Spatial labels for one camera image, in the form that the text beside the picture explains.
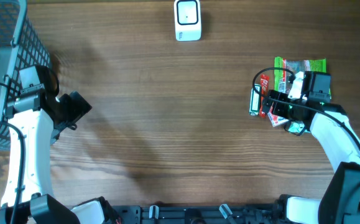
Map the small orange white box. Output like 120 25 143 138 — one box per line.
267 107 288 127

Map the dark green gum pack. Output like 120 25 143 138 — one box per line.
249 88 261 116

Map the green snack bag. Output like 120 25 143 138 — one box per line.
274 57 326 100

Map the red candy bar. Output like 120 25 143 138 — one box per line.
259 74 269 118

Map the teal tissue pack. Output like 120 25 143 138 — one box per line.
284 120 309 136

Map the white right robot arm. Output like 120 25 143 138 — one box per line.
263 90 360 223

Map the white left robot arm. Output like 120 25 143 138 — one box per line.
0 91 121 223

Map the white barcode scanner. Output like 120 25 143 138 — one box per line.
173 0 201 42

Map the dark grey mesh basket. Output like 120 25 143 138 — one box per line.
0 0 52 151

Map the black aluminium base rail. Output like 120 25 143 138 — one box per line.
55 203 289 224

